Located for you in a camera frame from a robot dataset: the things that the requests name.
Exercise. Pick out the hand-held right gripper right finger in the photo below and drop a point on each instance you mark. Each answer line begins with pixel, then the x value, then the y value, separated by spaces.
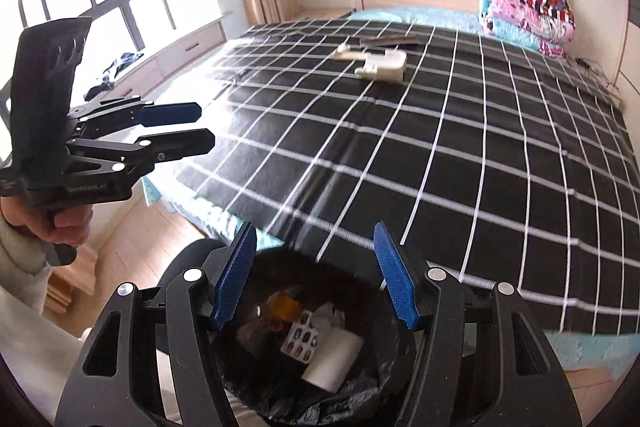
pixel 400 282

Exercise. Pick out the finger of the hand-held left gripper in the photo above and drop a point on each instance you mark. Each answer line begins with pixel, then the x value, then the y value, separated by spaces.
pixel 170 113
pixel 190 142

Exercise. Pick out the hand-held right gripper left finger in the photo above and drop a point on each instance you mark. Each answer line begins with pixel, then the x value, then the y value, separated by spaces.
pixel 232 287

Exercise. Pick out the white tissue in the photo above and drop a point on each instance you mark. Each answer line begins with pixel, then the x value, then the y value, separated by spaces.
pixel 325 317

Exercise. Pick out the pill blister pack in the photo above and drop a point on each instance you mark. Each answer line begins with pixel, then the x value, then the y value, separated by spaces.
pixel 300 341

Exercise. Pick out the trash bin with black bag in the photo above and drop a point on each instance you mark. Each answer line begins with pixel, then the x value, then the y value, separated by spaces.
pixel 367 372

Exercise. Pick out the white paper roll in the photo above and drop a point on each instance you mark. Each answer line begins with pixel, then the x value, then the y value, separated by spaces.
pixel 335 357

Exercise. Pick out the person's left forearm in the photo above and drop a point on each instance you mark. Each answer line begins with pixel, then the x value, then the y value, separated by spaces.
pixel 20 297

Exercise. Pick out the person's left hand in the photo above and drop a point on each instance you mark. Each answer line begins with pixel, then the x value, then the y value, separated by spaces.
pixel 30 222

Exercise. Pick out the window bench drawers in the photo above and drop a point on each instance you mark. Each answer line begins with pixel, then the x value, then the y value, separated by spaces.
pixel 185 49

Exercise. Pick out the dark cloth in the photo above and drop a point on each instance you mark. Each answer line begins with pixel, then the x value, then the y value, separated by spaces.
pixel 112 74

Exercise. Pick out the black checked cloth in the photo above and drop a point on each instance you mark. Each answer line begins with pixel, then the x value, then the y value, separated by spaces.
pixel 450 157

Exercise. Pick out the flat white plastic piece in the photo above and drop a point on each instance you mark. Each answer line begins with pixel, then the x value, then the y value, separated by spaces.
pixel 347 52

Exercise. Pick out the white plastic holder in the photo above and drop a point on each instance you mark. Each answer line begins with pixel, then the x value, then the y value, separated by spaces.
pixel 382 67

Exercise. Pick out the grey flat strip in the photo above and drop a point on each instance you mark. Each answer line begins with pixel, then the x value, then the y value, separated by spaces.
pixel 390 40

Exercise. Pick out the pink floral folded quilt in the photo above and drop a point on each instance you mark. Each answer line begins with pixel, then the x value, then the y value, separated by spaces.
pixel 520 24

